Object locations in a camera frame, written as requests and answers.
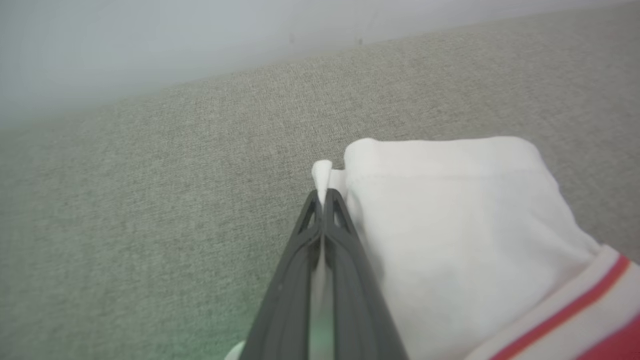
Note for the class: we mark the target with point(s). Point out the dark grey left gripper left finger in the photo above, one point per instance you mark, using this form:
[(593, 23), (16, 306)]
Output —
[(287, 310)]

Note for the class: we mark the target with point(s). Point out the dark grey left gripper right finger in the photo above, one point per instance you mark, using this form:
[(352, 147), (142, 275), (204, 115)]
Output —
[(357, 310)]

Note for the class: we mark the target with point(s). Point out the red white sports jersey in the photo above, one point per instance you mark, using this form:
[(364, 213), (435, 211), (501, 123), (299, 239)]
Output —
[(460, 240)]

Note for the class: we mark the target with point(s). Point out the grey fabric sofa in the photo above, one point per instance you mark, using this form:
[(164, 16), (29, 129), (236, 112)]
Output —
[(150, 200)]

